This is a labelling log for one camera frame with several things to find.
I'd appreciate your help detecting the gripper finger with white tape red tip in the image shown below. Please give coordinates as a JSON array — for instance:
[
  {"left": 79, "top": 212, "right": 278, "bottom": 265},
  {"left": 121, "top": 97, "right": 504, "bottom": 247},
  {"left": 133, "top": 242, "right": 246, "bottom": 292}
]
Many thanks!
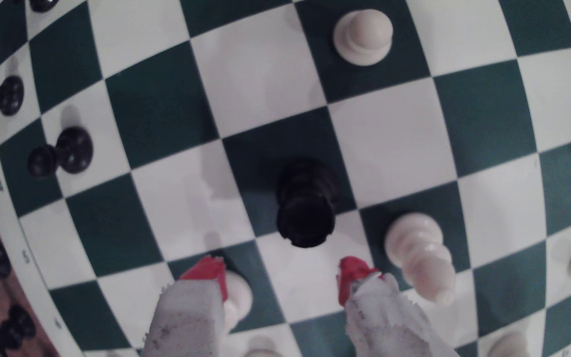
[
  {"left": 142, "top": 255, "right": 230, "bottom": 357},
  {"left": 337, "top": 256, "right": 460, "bottom": 357}
]

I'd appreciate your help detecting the white chess rook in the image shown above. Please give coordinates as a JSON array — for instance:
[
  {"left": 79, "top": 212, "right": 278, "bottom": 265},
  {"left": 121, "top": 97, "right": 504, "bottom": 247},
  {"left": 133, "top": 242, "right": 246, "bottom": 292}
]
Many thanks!
[{"left": 486, "top": 331, "right": 531, "bottom": 357}]

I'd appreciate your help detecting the green white chessboard mat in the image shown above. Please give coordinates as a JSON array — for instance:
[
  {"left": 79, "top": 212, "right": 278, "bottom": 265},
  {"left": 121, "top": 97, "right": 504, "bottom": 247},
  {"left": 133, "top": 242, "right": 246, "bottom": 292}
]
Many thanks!
[{"left": 0, "top": 0, "right": 571, "bottom": 357}]

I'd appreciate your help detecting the white chess bishop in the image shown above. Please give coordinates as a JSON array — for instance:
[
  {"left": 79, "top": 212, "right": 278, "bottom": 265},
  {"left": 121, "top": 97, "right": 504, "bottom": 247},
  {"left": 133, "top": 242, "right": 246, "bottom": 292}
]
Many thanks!
[{"left": 384, "top": 212, "right": 457, "bottom": 305}]

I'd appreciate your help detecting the white chess knight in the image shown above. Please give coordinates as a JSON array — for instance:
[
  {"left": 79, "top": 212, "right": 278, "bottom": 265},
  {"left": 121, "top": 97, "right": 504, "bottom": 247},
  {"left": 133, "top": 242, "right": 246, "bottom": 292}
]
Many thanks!
[{"left": 223, "top": 270, "right": 254, "bottom": 333}]

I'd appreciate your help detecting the black chess rook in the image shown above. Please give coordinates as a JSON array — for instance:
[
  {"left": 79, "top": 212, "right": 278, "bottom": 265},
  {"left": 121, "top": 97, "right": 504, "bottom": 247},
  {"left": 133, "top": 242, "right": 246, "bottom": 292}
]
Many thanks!
[{"left": 276, "top": 158, "right": 338, "bottom": 249}]

